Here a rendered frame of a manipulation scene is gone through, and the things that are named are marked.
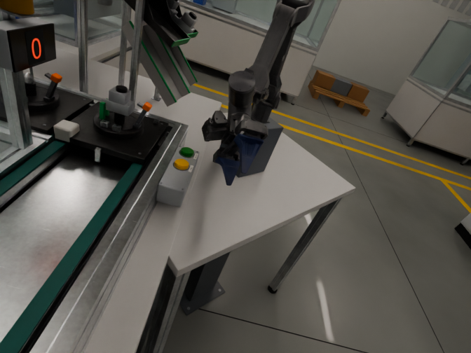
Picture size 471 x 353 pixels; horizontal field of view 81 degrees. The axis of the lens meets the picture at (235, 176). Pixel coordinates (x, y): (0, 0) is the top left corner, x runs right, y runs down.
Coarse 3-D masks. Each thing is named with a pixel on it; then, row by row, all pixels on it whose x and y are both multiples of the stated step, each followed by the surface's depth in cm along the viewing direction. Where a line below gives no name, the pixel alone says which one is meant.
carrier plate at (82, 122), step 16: (96, 112) 85; (80, 128) 76; (144, 128) 86; (160, 128) 89; (80, 144) 73; (96, 144) 73; (112, 144) 75; (128, 144) 77; (144, 144) 79; (144, 160) 74
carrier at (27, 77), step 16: (32, 80) 76; (32, 96) 78; (64, 96) 87; (80, 96) 90; (32, 112) 75; (48, 112) 77; (64, 112) 80; (80, 112) 85; (32, 128) 71; (48, 128) 72
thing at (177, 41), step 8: (128, 0) 83; (152, 0) 93; (160, 0) 93; (144, 8) 83; (152, 8) 94; (160, 8) 94; (168, 8) 94; (144, 16) 84; (152, 16) 84; (160, 16) 95; (168, 16) 95; (152, 24) 85; (160, 24) 91; (168, 24) 96; (176, 24) 95; (160, 32) 86; (168, 32) 92; (176, 32) 96; (184, 32) 96; (168, 40) 86; (176, 40) 93; (184, 40) 93
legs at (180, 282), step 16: (320, 208) 130; (320, 224) 131; (304, 240) 141; (224, 256) 136; (288, 256) 151; (192, 272) 138; (208, 272) 136; (288, 272) 157; (176, 288) 73; (192, 288) 141; (208, 288) 150; (272, 288) 168; (160, 304) 81; (176, 304) 80; (192, 304) 145; (160, 320) 83; (160, 336) 89; (144, 352) 102; (160, 352) 100
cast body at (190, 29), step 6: (186, 12) 100; (192, 12) 101; (174, 18) 103; (180, 18) 101; (186, 18) 100; (192, 18) 101; (180, 24) 102; (186, 24) 102; (192, 24) 101; (186, 30) 103; (192, 30) 103
